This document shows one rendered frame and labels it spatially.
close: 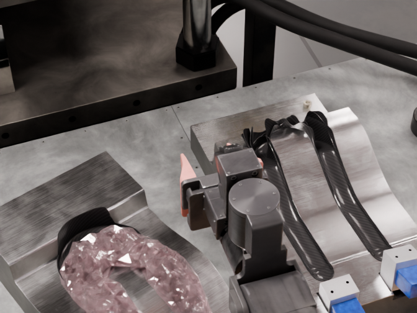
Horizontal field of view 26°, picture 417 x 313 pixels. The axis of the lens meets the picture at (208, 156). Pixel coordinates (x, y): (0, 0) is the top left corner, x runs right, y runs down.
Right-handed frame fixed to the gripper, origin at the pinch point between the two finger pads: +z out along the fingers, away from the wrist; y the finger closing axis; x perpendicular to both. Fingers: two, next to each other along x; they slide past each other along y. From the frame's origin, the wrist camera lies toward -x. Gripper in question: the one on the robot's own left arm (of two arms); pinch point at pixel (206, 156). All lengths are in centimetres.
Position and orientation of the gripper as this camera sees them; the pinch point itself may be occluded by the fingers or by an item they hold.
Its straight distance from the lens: 117.9
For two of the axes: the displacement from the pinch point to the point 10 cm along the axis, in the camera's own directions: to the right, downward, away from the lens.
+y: -9.5, 2.2, -2.2
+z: -3.0, -6.6, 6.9
